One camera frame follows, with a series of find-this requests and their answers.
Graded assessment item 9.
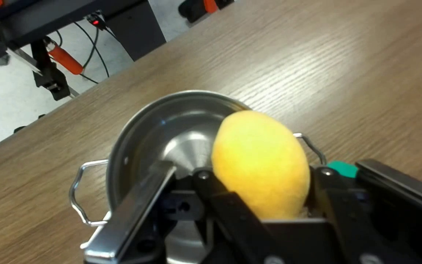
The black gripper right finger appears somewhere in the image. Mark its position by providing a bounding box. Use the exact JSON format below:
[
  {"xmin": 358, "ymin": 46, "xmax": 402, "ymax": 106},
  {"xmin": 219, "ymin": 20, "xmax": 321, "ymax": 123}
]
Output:
[{"xmin": 356, "ymin": 158, "xmax": 422, "ymax": 209}]

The small silver pot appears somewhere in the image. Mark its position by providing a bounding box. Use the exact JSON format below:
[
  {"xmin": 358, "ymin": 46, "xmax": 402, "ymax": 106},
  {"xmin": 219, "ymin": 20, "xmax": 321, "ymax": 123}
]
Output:
[{"xmin": 68, "ymin": 87, "xmax": 329, "ymax": 264}]

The green round cup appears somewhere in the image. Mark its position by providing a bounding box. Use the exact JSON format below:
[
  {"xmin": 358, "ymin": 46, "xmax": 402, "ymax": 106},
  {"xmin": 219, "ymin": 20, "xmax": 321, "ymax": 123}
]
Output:
[{"xmin": 329, "ymin": 159, "xmax": 358, "ymax": 178}]

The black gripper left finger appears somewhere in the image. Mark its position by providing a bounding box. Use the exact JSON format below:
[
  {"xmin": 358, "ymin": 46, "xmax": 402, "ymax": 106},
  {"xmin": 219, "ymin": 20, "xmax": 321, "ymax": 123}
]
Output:
[{"xmin": 84, "ymin": 161, "xmax": 176, "ymax": 264}]

